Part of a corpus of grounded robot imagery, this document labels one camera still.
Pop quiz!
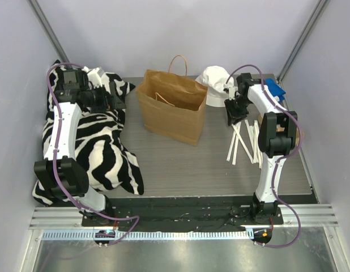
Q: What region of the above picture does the brown paper bag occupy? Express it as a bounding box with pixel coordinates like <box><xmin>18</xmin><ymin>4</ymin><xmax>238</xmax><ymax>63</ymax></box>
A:
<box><xmin>135</xmin><ymin>54</ymin><xmax>207</xmax><ymax>146</ymax></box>

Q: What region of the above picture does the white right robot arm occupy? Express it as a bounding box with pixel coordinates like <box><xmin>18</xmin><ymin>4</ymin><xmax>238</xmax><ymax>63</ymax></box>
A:
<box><xmin>223</xmin><ymin>73</ymin><xmax>297</xmax><ymax>224</ymax></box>

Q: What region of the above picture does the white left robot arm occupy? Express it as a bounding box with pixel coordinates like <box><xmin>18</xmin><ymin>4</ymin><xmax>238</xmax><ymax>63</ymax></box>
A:
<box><xmin>34</xmin><ymin>67</ymin><xmax>125</xmax><ymax>226</ymax></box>

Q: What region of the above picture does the white bucket hat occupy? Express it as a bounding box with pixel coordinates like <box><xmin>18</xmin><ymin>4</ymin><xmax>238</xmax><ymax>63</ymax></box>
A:
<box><xmin>195</xmin><ymin>66</ymin><xmax>238</xmax><ymax>108</ymax></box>

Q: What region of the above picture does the blue folded cloth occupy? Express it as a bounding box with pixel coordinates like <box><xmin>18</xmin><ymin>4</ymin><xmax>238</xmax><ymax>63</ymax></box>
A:
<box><xmin>264</xmin><ymin>78</ymin><xmax>286</xmax><ymax>102</ymax></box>

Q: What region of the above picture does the zebra striped pillow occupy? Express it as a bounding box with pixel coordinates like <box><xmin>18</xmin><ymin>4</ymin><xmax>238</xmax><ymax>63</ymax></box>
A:
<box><xmin>32</xmin><ymin>66</ymin><xmax>144</xmax><ymax>206</ymax></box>

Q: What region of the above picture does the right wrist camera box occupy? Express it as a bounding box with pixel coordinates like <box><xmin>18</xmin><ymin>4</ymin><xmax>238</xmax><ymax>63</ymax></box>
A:
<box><xmin>223</xmin><ymin>86</ymin><xmax>238</xmax><ymax>100</ymax></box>

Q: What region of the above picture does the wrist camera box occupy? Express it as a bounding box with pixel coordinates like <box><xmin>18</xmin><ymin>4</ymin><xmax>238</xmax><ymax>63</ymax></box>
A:
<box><xmin>223</xmin><ymin>86</ymin><xmax>238</xmax><ymax>100</ymax></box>
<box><xmin>82</xmin><ymin>66</ymin><xmax>104</xmax><ymax>88</ymax></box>

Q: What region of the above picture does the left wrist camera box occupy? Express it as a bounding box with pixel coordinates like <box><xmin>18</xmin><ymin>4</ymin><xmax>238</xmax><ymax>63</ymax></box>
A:
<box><xmin>82</xmin><ymin>66</ymin><xmax>104</xmax><ymax>88</ymax></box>

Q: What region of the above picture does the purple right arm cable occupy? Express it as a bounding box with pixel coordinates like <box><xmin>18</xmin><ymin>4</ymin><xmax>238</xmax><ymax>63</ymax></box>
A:
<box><xmin>224</xmin><ymin>64</ymin><xmax>305</xmax><ymax>249</ymax></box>

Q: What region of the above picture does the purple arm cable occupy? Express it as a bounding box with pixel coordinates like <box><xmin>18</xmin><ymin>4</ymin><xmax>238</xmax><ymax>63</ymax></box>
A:
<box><xmin>46</xmin><ymin>62</ymin><xmax>140</xmax><ymax>246</ymax></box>
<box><xmin>224</xmin><ymin>64</ymin><xmax>305</xmax><ymax>249</ymax></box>

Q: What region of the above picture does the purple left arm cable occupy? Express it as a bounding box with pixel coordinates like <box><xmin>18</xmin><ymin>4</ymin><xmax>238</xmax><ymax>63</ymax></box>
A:
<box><xmin>46</xmin><ymin>62</ymin><xmax>140</xmax><ymax>246</ymax></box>

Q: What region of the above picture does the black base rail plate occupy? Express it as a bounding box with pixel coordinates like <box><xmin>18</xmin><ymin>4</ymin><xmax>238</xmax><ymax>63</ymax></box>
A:
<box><xmin>81</xmin><ymin>194</ymin><xmax>283</xmax><ymax>232</ymax></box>

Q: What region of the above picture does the slotted cable duct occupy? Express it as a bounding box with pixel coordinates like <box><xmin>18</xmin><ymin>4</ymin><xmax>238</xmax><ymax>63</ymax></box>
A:
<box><xmin>41</xmin><ymin>228</ymin><xmax>254</xmax><ymax>241</ymax></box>

